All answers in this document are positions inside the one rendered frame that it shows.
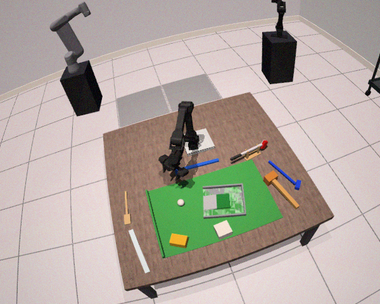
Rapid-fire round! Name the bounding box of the orange mallet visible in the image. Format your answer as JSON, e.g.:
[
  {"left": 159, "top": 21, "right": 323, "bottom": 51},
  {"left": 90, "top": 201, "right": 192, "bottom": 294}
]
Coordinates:
[{"left": 263, "top": 171, "right": 299, "bottom": 209}]

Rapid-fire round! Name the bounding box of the orange rectangular block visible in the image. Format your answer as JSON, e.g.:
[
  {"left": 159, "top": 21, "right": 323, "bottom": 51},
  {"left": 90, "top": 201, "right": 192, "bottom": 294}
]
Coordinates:
[{"left": 169, "top": 234, "right": 188, "bottom": 248}]

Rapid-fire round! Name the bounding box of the green flat mat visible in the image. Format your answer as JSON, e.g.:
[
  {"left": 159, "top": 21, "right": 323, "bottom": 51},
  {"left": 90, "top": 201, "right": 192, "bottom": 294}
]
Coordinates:
[{"left": 148, "top": 160, "right": 283, "bottom": 258}]

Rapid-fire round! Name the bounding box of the white flat bar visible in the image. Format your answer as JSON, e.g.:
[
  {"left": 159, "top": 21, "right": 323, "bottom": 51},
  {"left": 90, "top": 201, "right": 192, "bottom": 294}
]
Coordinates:
[{"left": 129, "top": 229, "right": 150, "bottom": 273}]

